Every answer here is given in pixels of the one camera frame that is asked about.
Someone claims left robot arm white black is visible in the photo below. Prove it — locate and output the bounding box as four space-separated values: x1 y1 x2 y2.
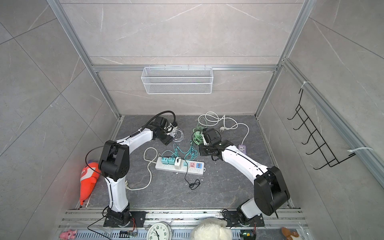
97 110 178 226

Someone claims white multicolour power strip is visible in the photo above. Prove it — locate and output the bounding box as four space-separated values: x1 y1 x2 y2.
155 157 206 176

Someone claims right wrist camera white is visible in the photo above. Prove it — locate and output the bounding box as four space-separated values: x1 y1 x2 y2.
202 132 210 146

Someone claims purple small power strip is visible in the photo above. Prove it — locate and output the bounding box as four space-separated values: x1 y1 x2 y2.
238 145 247 155

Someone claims white wire mesh basket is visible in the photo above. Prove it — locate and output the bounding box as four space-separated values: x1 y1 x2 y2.
141 67 214 95

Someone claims brown plush toy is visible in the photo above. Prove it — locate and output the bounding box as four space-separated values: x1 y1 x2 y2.
281 227 303 240

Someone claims white plush toy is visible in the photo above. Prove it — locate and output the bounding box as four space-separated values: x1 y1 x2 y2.
190 218 232 240

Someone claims red toy vacuum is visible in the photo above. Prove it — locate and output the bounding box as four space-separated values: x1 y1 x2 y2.
79 162 100 207

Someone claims pink toy pig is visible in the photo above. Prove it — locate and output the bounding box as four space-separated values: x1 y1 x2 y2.
59 230 78 240

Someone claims teal charger plug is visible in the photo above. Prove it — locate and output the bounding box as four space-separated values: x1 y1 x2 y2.
168 157 176 165
161 157 169 165

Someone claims teal charger cable bundle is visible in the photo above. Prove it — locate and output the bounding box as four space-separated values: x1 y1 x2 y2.
161 142 200 161

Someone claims white charger with black cable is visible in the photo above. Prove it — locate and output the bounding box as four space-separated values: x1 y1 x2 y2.
175 157 201 190

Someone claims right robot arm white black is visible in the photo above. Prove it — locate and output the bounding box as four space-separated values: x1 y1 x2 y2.
199 128 291 223

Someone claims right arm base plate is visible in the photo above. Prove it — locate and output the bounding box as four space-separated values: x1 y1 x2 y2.
221 209 265 228

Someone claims white analog clock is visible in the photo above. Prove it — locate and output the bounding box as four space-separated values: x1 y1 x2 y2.
147 222 173 240

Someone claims black wire hook rack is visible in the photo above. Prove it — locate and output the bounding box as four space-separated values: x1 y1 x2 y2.
287 89 356 170

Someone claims aluminium front rail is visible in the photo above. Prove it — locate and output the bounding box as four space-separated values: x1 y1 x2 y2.
52 209 313 240

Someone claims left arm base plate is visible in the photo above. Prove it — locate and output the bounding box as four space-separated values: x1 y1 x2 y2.
103 207 147 228

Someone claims white cable of purple strip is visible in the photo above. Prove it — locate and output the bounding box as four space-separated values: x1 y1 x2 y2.
197 111 250 146

